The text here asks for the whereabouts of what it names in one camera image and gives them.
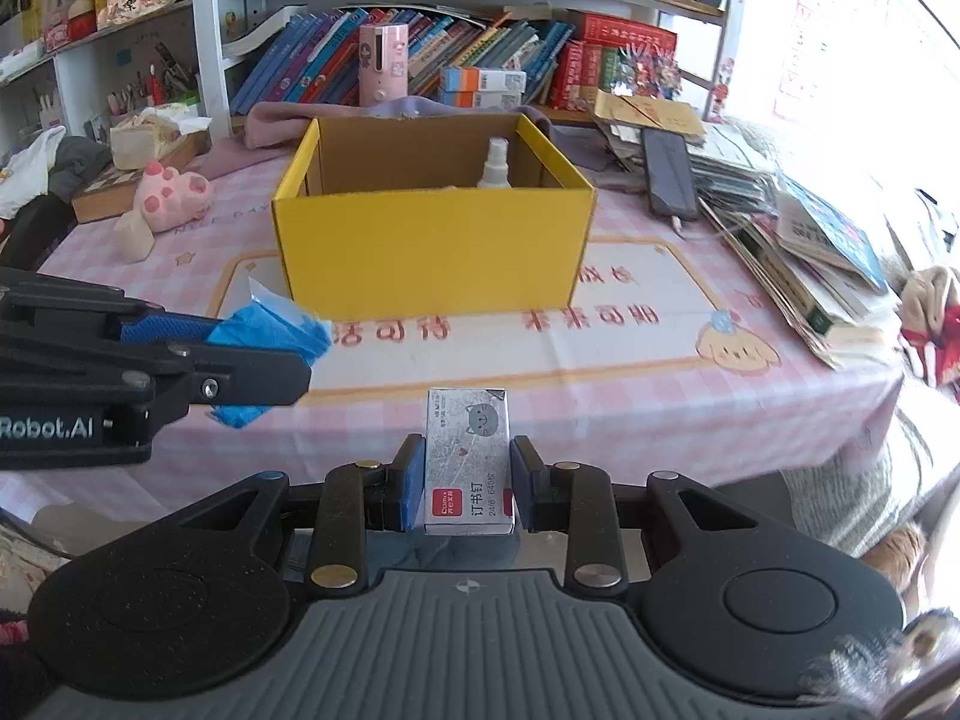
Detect white bookshelf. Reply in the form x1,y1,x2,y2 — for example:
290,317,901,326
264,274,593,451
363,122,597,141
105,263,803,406
2,0,742,137

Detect stack of books papers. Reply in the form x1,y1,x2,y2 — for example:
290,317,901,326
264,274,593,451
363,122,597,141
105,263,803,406
590,91,900,369

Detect black phone power bank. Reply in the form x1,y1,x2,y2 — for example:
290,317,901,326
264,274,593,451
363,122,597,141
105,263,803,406
641,128,700,221

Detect small spray bottle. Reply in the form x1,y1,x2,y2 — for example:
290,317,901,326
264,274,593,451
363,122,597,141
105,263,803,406
477,137,511,188

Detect tissue pack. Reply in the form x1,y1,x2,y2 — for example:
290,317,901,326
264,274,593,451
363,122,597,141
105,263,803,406
109,103,212,171

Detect beige foam block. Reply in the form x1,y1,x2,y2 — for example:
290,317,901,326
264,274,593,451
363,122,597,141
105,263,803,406
114,210,155,263

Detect orange white medicine boxes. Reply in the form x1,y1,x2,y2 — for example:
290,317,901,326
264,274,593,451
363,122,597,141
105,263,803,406
438,67,527,109

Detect pink plush paw toy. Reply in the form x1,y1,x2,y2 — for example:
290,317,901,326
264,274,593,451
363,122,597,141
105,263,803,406
133,161,213,232

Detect pile of clothes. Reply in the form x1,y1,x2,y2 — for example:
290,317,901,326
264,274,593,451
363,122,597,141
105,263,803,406
2,125,110,271

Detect blue wrapper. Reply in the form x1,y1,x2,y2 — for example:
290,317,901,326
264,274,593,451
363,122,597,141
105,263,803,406
205,276,334,431

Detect pink purple cloth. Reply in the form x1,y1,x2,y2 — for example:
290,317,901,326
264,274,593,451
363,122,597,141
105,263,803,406
197,94,571,182

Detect pink checkered tablecloth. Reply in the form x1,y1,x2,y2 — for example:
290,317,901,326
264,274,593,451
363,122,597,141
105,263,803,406
2,192,903,522

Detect pink cylindrical device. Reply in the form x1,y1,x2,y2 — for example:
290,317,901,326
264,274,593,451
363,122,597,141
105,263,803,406
358,23,409,107

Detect yellow cardboard box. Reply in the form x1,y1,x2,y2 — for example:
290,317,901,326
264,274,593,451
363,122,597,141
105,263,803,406
272,114,596,322

